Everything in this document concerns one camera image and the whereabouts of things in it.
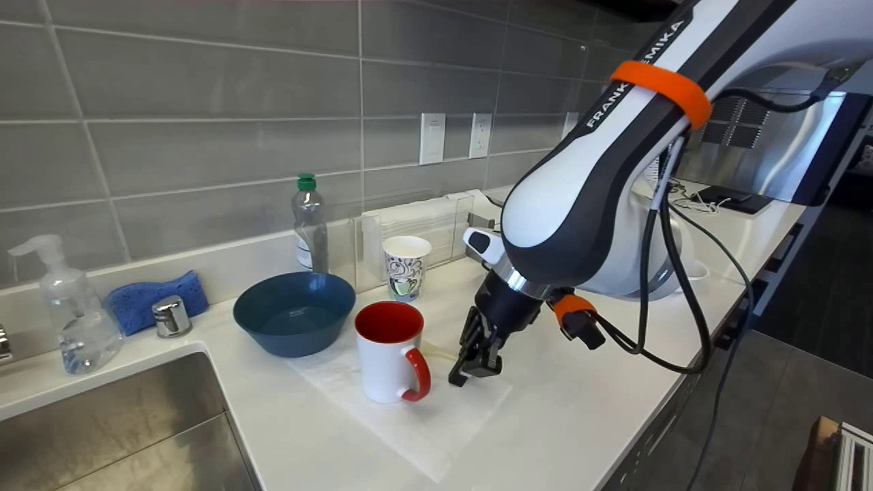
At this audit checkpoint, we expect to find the wide orange strap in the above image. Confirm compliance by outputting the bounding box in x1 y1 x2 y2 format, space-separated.
609 56 714 130

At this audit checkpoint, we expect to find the dark blue bowl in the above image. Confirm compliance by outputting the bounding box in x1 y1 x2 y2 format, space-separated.
231 270 358 360

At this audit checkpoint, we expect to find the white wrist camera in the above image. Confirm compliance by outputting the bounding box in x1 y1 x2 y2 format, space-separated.
460 227 506 272

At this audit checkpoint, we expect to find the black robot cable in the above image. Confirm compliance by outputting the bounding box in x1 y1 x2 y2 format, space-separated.
581 62 862 375

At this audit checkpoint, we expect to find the blue sponge cloth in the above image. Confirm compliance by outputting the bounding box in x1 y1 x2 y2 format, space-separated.
104 266 213 339

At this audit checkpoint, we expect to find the printed white paper cup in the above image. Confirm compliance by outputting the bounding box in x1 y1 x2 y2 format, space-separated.
378 232 433 303

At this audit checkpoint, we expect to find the white mug with red inside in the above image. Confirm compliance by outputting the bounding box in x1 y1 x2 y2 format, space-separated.
351 299 433 407

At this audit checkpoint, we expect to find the small metal knob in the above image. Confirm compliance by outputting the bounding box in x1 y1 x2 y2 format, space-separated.
149 294 195 341

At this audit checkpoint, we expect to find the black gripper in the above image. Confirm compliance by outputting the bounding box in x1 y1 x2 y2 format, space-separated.
448 270 547 390

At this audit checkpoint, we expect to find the white paper towel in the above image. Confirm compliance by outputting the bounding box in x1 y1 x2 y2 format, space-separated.
289 309 512 486

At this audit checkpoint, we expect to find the small orange strap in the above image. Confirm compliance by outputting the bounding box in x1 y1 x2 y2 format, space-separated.
551 292 598 324

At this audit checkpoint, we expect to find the black flat device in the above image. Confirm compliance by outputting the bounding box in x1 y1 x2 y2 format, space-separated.
693 182 775 214

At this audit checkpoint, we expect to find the clear soap pump dispenser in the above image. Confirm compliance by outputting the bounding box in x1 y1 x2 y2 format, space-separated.
4 232 126 375

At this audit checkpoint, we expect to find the brown wooden furniture piece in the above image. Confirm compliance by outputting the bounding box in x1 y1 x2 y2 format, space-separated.
789 415 873 491

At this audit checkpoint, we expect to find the stainless steel sink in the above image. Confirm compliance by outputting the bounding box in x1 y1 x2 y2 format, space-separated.
0 351 268 491

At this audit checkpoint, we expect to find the clear bottle with green cap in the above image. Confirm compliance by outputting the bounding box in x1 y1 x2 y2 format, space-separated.
289 171 332 277

